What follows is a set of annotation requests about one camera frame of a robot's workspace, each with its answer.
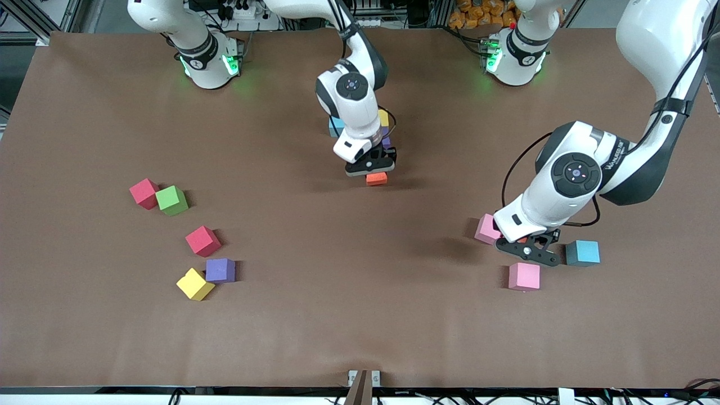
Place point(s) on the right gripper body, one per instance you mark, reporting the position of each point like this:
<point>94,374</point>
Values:
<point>387,150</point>

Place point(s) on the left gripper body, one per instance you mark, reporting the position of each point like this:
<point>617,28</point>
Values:
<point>552,235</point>

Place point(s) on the light blue foam block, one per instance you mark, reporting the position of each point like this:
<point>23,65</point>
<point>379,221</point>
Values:
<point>335,128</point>
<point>583,252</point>

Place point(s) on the pink foam block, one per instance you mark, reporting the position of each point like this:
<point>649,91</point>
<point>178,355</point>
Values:
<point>524,276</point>
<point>485,230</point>

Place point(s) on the purple foam block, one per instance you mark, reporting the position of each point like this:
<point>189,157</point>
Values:
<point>220,270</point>
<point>386,138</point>

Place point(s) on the yellow foam block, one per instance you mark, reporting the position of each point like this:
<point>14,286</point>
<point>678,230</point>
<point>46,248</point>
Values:
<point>384,118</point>
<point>194,284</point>

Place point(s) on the red foam block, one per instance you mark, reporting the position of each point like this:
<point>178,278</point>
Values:
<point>144,193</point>
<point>202,241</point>

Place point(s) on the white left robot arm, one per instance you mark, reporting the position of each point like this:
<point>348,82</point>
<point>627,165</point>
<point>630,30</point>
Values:
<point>574,174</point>

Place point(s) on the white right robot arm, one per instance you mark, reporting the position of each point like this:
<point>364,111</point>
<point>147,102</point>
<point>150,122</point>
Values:
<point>351,90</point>

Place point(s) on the white power strip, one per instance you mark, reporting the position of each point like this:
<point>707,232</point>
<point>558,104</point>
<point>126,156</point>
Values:
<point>244,12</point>
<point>369,23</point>

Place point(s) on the small white box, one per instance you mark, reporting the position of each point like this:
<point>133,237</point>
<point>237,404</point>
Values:
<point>566,397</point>

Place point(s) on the green foam block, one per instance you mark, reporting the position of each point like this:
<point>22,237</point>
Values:
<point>171,199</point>

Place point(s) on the orange packaged goods pile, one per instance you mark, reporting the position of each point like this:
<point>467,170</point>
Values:
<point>478,11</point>

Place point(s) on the dark slanted metal bar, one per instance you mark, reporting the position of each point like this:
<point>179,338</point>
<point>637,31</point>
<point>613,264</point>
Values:
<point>360,394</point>

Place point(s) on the white metal bracket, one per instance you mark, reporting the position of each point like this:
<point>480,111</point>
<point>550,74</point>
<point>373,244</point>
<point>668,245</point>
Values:
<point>352,376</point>

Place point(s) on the aluminium frame profile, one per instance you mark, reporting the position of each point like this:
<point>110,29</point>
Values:
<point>70,14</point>

